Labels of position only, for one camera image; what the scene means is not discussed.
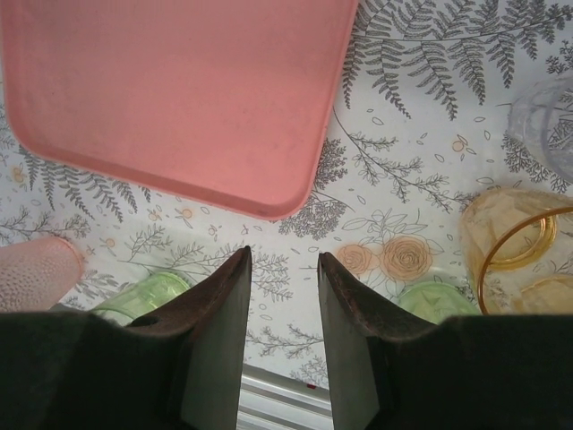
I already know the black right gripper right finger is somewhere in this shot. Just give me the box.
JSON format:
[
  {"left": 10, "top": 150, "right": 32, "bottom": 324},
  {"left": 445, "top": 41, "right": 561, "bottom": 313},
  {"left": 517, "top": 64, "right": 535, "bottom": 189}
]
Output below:
[{"left": 316, "top": 253, "right": 573, "bottom": 430}]

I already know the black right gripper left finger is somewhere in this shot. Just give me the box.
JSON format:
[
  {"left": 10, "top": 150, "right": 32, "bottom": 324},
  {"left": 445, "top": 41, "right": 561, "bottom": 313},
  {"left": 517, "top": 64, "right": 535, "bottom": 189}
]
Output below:
[{"left": 0, "top": 245, "right": 253, "bottom": 430}]

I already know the medium green glass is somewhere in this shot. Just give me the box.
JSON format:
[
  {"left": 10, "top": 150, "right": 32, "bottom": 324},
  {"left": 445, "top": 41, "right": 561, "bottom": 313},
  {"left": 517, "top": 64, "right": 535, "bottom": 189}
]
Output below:
[{"left": 396, "top": 281, "right": 483, "bottom": 326}]

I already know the small green glass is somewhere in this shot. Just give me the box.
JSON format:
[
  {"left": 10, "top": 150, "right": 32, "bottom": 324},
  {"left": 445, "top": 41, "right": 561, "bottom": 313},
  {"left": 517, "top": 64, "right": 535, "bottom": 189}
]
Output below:
[{"left": 91, "top": 271, "right": 193, "bottom": 328}]

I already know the light pink textured glass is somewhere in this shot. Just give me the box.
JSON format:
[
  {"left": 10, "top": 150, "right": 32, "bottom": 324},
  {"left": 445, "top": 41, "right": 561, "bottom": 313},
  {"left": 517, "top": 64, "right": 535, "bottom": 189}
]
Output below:
[{"left": 0, "top": 236, "right": 86, "bottom": 314}]

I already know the small orange glass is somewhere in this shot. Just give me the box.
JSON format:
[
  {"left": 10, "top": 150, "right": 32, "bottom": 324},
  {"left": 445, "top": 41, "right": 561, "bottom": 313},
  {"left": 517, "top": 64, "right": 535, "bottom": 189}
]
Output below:
[{"left": 477, "top": 206, "right": 573, "bottom": 317}]

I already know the medium orange glass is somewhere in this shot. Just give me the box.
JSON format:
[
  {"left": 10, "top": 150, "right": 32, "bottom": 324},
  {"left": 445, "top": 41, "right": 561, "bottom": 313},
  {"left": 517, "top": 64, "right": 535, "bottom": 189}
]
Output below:
[{"left": 460, "top": 188, "right": 563, "bottom": 274}]

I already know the smoky grey glass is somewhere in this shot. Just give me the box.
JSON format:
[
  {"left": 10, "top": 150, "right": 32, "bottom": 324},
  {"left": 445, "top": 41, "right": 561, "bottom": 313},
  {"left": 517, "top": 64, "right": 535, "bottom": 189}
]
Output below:
[{"left": 505, "top": 73, "right": 573, "bottom": 174}]

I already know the pink plastic tray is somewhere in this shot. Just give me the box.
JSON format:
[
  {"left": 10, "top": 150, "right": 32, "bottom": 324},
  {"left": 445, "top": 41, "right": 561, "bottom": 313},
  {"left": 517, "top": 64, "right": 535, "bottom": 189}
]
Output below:
[{"left": 0, "top": 0, "right": 361, "bottom": 223}]

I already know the aluminium mounting rail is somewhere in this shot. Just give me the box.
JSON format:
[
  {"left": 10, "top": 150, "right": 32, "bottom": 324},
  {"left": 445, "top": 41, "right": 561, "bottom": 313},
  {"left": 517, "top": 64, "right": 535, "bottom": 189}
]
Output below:
[{"left": 239, "top": 365, "right": 335, "bottom": 430}]

